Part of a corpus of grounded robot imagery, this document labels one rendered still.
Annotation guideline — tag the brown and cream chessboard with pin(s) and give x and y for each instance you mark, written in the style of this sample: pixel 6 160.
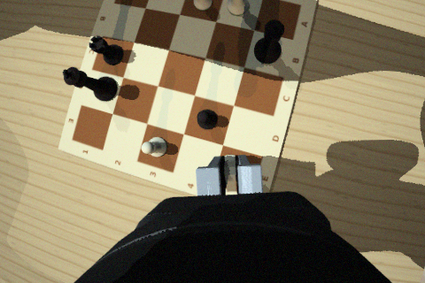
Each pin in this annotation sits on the brown and cream chessboard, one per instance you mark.
pixel 178 61

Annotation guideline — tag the white bishop chess piece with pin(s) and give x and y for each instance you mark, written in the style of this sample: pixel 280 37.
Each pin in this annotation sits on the white bishop chess piece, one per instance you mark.
pixel 238 7

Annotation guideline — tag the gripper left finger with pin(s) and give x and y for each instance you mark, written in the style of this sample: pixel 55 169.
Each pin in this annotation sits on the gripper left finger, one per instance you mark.
pixel 209 177

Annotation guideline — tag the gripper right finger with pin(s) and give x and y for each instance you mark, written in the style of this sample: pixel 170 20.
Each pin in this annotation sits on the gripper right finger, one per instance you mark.
pixel 248 176

